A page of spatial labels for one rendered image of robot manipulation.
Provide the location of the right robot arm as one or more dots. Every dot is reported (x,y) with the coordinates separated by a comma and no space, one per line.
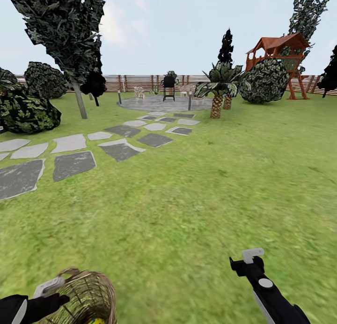
(275,308)

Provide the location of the wicker basket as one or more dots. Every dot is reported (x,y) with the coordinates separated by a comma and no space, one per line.
(81,284)

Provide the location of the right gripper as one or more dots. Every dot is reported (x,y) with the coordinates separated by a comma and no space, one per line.
(243,269)

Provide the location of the charcoal grill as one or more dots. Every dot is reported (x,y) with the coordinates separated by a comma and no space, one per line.
(168,82)

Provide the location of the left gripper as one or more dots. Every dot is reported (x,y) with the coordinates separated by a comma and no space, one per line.
(48,305)

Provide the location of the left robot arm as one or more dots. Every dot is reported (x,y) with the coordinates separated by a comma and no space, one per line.
(19,309)

